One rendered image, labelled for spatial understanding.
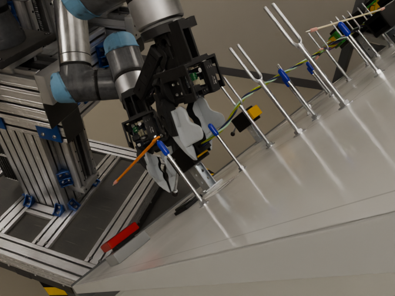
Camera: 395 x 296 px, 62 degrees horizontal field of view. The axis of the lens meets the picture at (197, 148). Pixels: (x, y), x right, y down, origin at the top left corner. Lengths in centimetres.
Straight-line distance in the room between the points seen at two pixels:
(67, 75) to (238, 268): 73
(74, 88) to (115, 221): 99
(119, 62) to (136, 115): 13
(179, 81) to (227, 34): 275
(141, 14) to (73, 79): 38
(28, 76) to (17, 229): 99
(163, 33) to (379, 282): 73
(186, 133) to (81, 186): 123
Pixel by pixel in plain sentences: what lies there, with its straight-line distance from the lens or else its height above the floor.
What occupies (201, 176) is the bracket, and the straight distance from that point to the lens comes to 57.
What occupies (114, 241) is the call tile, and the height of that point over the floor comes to 113.
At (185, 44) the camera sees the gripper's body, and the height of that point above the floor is 134.
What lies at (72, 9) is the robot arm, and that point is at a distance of 61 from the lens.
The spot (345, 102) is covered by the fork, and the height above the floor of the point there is 133.
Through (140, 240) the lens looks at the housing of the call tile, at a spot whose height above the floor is 112.
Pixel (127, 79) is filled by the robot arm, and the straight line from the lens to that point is 71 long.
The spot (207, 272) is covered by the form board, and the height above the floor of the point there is 135.
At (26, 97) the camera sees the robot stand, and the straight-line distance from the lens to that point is 107.
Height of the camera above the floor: 152
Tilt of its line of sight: 39 degrees down
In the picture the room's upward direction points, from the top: straight up
